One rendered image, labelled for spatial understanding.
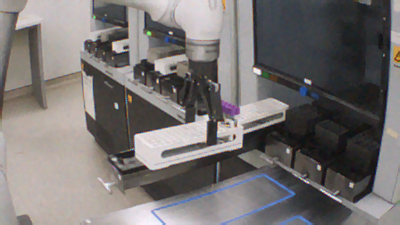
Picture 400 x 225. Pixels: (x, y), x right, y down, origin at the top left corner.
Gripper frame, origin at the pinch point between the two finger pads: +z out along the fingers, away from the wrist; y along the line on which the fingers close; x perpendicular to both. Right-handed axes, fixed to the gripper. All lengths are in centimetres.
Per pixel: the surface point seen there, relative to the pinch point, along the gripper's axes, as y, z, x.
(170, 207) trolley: 16.8, 10.6, -19.6
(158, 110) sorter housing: -79, 24, 31
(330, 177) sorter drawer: 28.5, 11.6, 28.4
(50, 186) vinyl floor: -153, 92, -15
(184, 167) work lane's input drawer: -6.4, 13.8, -1.1
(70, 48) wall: -362, 47, 73
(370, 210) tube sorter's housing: 47, 16, 30
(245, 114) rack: -11.3, 3.6, 25.4
